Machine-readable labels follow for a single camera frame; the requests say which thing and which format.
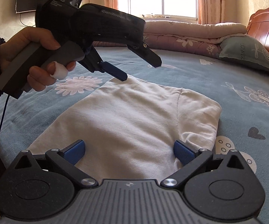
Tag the person's left hand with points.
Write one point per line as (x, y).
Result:
(20, 39)

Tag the white printed long-sleeve shirt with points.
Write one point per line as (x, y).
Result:
(129, 121)

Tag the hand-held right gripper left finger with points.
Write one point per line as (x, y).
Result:
(76, 151)

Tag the blue floral bed sheet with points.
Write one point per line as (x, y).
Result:
(241, 112)

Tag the white finger bandage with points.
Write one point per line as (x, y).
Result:
(59, 71)

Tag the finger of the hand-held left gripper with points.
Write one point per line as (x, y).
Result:
(115, 72)
(150, 57)

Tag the folded floral quilt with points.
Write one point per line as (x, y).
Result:
(190, 35)

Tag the grey-blue printed pillow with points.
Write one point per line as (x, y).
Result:
(246, 53)

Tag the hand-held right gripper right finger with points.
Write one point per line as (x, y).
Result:
(183, 152)

